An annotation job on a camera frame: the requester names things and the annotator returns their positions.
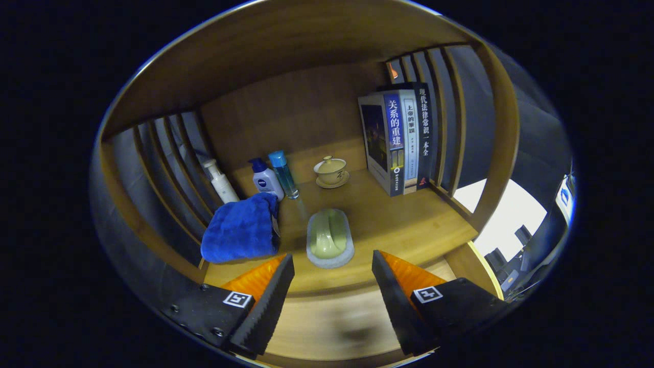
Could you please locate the teal bottle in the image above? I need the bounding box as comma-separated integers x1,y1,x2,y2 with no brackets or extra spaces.
268,150,300,199

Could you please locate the white desk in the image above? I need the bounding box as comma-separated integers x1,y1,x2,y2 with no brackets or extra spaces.
555,175,576,225

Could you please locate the blue towel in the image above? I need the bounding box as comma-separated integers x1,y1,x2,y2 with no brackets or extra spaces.
200,192,281,264

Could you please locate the green scrub brush grey pad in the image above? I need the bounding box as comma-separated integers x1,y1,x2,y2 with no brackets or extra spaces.
306,208,355,269

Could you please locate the wooden drawer with black knob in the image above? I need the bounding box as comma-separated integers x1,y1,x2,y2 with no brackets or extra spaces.
202,240,505,367

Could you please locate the white spine book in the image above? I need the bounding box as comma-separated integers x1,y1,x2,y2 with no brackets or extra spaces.
399,89,422,195

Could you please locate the white cabinet with black handles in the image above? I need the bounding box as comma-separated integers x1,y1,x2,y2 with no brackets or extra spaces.
454,178,548,261

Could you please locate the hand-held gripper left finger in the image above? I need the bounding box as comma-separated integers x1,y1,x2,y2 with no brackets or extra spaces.
158,253,295,358

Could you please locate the white pump bottle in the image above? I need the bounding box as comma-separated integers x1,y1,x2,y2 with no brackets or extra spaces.
203,159,240,204

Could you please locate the white lotion bottle blue cap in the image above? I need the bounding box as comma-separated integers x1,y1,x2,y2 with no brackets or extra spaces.
249,157,285,201

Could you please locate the wooden cabinet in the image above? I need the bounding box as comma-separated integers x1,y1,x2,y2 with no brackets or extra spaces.
100,0,521,287

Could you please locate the black spine book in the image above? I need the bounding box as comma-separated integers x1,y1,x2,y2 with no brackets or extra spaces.
377,82,434,191

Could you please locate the wooden countertop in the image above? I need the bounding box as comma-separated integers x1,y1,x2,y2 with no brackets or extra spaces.
203,169,479,297

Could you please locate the beige lidded teacup with saucer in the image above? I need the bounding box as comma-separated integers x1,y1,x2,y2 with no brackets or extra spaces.
313,156,351,189

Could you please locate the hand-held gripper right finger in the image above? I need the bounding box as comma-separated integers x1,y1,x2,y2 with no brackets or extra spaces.
371,249,509,357

